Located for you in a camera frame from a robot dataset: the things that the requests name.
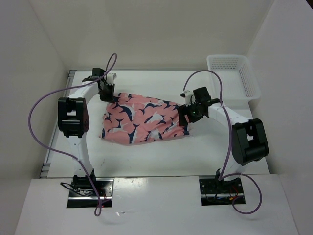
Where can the aluminium table edge rail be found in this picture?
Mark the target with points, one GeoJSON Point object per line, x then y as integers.
{"type": "Point", "coordinates": [61, 103]}

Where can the pink shark print shorts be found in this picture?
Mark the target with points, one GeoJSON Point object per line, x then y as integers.
{"type": "Point", "coordinates": [135, 119]}

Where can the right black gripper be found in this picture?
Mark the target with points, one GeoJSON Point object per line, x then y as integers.
{"type": "Point", "coordinates": [182, 110]}

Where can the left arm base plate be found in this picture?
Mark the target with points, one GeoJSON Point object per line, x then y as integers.
{"type": "Point", "coordinates": [85, 197]}

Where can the white plastic basket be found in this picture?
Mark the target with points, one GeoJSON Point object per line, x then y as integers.
{"type": "Point", "coordinates": [237, 78]}

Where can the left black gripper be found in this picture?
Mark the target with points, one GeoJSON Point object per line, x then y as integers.
{"type": "Point", "coordinates": [109, 98]}

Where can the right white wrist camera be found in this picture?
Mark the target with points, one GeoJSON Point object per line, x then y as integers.
{"type": "Point", "coordinates": [189, 97]}

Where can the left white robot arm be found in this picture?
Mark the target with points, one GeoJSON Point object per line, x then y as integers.
{"type": "Point", "coordinates": [73, 122]}

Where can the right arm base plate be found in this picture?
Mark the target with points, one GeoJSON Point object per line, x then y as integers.
{"type": "Point", "coordinates": [214, 192]}

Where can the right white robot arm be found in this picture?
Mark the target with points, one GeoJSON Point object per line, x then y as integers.
{"type": "Point", "coordinates": [247, 138]}

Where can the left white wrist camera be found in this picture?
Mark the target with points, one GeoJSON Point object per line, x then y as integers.
{"type": "Point", "coordinates": [110, 78]}

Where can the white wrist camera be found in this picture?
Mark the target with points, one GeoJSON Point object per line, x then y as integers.
{"type": "Point", "coordinates": [110, 78]}
{"type": "Point", "coordinates": [189, 97]}

